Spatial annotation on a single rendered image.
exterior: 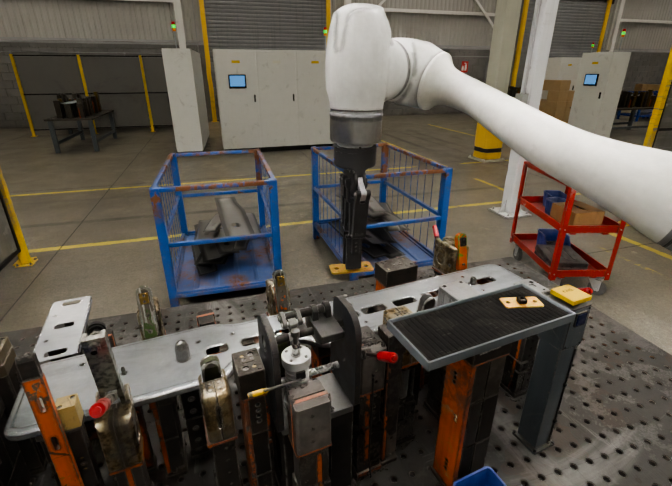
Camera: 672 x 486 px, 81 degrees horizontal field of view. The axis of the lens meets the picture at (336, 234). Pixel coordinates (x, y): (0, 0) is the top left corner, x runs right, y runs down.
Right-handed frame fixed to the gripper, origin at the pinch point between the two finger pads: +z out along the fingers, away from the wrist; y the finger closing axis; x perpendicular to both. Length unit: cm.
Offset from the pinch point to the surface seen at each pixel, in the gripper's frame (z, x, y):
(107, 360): 14.9, 44.9, -5.1
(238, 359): 18.9, 23.0, -4.6
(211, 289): 114, 50, 191
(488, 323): 14.2, -26.0, -9.7
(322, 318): 14.8, 6.0, -0.4
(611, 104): 35, -804, 721
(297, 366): 20.8, 12.1, -6.7
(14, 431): 31, 65, -2
